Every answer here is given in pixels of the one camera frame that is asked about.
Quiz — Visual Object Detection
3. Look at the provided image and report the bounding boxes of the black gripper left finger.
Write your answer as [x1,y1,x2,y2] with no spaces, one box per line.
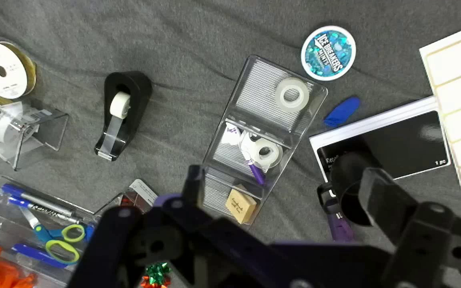
[67,164,264,288]

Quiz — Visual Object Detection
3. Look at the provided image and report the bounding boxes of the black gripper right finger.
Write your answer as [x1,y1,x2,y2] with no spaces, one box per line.
[358,169,461,288]

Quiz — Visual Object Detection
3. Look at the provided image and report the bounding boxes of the red green gift bow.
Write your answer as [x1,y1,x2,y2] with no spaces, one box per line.
[139,263,171,288]

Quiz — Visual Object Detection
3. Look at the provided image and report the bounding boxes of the tan eraser block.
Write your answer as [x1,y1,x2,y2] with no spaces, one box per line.
[225,189,256,225]

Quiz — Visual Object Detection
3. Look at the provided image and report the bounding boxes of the purple black marker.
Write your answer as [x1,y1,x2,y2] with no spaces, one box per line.
[316,185,355,242]

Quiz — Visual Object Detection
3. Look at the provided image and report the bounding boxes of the black cylinder cup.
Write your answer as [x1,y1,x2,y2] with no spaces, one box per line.
[329,153,371,226]

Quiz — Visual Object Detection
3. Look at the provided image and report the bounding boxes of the green blue scissors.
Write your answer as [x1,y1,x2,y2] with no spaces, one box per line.
[20,209,86,265]

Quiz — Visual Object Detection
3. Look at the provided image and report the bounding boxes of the clear pen tray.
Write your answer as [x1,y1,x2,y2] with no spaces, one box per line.
[0,178,97,288]

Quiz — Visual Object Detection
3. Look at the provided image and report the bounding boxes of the grey table cloth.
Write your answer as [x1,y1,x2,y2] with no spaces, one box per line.
[0,0,461,288]

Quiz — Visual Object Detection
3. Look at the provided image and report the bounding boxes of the clear three-compartment organizer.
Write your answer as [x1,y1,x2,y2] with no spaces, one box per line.
[203,57,328,226]

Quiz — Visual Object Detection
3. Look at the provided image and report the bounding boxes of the blue plastic clip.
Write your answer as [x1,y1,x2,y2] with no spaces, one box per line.
[323,97,360,129]

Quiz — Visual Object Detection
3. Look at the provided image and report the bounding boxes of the black tape dispenser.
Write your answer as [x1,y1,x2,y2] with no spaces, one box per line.
[94,71,152,162]

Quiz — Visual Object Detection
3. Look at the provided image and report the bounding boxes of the blue pen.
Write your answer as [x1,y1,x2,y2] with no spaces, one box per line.
[11,244,67,269]
[1,183,73,217]

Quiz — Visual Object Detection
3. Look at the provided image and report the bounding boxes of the round blue mint tin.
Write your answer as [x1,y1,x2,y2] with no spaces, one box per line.
[299,26,356,82]

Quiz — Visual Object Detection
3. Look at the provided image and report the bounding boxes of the small clear acrylic box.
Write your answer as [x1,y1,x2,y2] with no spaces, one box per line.
[0,101,68,170]

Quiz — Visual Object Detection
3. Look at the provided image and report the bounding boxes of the white roll in box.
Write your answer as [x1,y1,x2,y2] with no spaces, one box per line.
[0,101,23,143]

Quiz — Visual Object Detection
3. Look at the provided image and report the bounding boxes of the white gold ribbon spool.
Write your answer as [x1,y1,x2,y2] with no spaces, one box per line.
[0,42,36,100]

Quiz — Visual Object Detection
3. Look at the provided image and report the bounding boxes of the white tape roll purple handle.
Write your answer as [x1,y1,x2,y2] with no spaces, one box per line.
[240,133,283,186]

